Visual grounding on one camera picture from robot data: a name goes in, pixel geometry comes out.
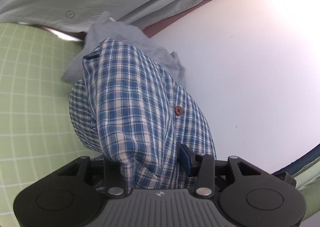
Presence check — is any green fabric drape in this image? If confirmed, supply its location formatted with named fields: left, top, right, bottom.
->
left=294, top=158, right=320, bottom=219

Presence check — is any blue plaid shirt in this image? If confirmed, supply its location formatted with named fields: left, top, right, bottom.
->
left=69, top=38, right=215, bottom=190

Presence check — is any grey folded garment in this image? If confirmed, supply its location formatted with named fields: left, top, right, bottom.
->
left=62, top=11, right=187, bottom=90

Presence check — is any green grid cutting mat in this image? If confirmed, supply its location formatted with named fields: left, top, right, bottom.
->
left=0, top=23, right=97, bottom=226

